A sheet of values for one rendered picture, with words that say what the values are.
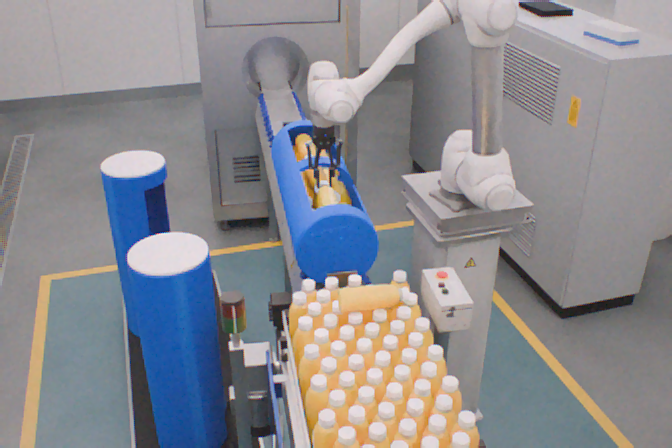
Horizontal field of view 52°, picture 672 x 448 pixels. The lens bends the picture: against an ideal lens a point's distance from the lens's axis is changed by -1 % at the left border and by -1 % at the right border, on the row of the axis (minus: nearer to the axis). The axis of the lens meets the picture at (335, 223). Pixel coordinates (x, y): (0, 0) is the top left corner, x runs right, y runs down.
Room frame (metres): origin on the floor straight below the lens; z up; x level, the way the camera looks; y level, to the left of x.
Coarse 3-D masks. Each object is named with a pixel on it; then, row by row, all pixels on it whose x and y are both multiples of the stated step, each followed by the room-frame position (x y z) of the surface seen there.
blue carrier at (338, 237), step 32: (288, 128) 2.77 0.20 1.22; (288, 160) 2.49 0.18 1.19; (320, 160) 2.40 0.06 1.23; (288, 192) 2.28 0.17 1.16; (352, 192) 2.42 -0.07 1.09; (288, 224) 2.15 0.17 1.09; (320, 224) 1.96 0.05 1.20; (352, 224) 1.98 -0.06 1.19; (320, 256) 1.96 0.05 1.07; (352, 256) 1.98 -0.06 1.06
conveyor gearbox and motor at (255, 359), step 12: (252, 348) 1.75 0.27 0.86; (264, 348) 1.75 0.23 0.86; (252, 360) 1.69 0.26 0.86; (264, 360) 1.69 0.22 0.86; (276, 360) 1.74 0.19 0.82; (252, 372) 1.67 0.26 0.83; (264, 372) 1.67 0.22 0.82; (276, 372) 1.69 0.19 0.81; (252, 384) 1.67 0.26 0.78; (264, 384) 1.67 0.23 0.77; (252, 396) 1.66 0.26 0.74; (264, 396) 1.66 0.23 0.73; (252, 408) 1.68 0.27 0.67; (264, 408) 1.68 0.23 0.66; (252, 420) 1.67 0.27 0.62; (264, 420) 1.68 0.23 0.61; (228, 432) 1.67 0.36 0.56; (252, 432) 1.67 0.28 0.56; (264, 432) 1.67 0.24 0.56
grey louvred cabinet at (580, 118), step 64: (448, 64) 4.53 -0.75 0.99; (512, 64) 3.77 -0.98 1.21; (576, 64) 3.23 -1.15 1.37; (640, 64) 3.08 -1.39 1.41; (448, 128) 4.46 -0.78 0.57; (512, 128) 3.69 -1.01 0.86; (576, 128) 3.15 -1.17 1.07; (640, 128) 3.11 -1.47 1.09; (576, 192) 3.07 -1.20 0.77; (640, 192) 3.13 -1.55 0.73; (512, 256) 3.52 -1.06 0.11; (576, 256) 3.04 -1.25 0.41; (640, 256) 3.16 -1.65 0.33
